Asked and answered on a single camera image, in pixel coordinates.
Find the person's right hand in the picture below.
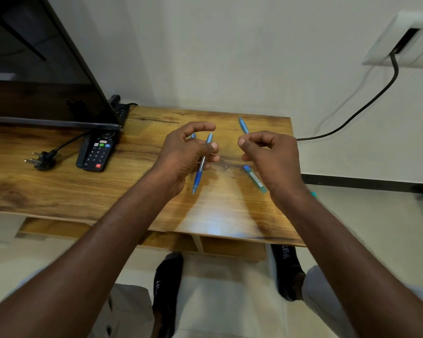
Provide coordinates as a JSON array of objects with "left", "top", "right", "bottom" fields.
[{"left": 237, "top": 131, "right": 309, "bottom": 205}]

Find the person's left hand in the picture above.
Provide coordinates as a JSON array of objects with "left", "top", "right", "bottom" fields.
[{"left": 151, "top": 122, "right": 220, "bottom": 200}]

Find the person's left forearm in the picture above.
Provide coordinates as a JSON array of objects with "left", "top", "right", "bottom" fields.
[{"left": 0, "top": 169, "right": 179, "bottom": 338}]

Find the person's right forearm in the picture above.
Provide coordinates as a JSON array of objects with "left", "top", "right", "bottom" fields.
[{"left": 276, "top": 186, "right": 423, "bottom": 338}]

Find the person's right black sock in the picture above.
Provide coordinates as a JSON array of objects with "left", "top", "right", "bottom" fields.
[{"left": 270, "top": 244, "right": 306, "bottom": 302}]

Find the person's black sock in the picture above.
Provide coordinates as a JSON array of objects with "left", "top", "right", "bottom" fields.
[
  {"left": 151, "top": 252, "right": 184, "bottom": 338},
  {"left": 270, "top": 244, "right": 306, "bottom": 302}
]

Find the person's left black sock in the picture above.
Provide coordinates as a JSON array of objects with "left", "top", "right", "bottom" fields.
[{"left": 151, "top": 252, "right": 184, "bottom": 338}]

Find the person's right grey trouser leg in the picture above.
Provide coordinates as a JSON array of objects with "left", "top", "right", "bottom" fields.
[{"left": 301, "top": 265, "right": 423, "bottom": 338}]

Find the person's grey trouser leg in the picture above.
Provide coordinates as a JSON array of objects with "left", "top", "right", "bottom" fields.
[
  {"left": 301, "top": 265, "right": 423, "bottom": 338},
  {"left": 17, "top": 270, "right": 155, "bottom": 338}
]

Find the person's left grey trouser leg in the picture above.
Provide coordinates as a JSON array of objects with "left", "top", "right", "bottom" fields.
[{"left": 17, "top": 270, "right": 155, "bottom": 338}]

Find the black power strip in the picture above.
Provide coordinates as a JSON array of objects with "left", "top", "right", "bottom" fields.
[{"left": 108, "top": 94, "right": 130, "bottom": 125}]

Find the black remote control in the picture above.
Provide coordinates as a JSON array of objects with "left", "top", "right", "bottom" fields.
[{"left": 76, "top": 130, "right": 120, "bottom": 173}]

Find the black television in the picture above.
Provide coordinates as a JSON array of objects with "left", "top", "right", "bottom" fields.
[{"left": 0, "top": 0, "right": 123, "bottom": 131}]

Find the black power plug with cable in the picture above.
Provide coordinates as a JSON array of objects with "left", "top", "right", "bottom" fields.
[{"left": 23, "top": 131, "right": 91, "bottom": 172}]

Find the black wall cable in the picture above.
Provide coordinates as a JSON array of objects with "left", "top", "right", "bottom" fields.
[{"left": 296, "top": 28, "right": 420, "bottom": 142}]

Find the white wall socket panel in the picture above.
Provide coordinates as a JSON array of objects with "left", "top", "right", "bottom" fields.
[{"left": 362, "top": 11, "right": 423, "bottom": 70}]

